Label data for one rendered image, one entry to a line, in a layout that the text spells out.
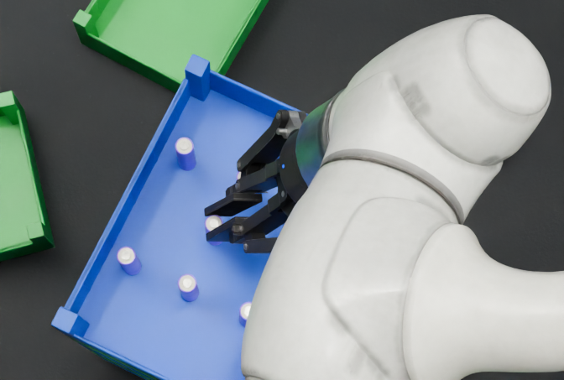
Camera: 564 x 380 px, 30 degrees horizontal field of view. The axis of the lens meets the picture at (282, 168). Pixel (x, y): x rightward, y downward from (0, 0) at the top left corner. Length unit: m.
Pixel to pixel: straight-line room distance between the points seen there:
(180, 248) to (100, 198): 0.37
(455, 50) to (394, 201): 0.10
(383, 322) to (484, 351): 0.06
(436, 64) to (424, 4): 0.89
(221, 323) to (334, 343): 0.48
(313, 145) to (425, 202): 0.15
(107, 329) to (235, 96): 0.27
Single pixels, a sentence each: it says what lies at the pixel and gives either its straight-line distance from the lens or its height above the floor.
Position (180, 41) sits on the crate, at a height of 0.00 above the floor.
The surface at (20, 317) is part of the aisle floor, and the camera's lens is 1.43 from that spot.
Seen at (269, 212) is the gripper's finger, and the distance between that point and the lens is 0.90.
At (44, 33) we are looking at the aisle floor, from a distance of 1.53.
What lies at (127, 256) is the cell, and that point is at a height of 0.39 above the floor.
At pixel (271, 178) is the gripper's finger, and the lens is 0.91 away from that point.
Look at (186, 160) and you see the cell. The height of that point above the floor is 0.36.
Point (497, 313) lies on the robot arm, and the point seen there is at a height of 0.82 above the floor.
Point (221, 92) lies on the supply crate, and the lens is 1.12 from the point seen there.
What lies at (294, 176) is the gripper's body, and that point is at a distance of 0.82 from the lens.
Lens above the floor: 1.39
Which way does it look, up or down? 75 degrees down
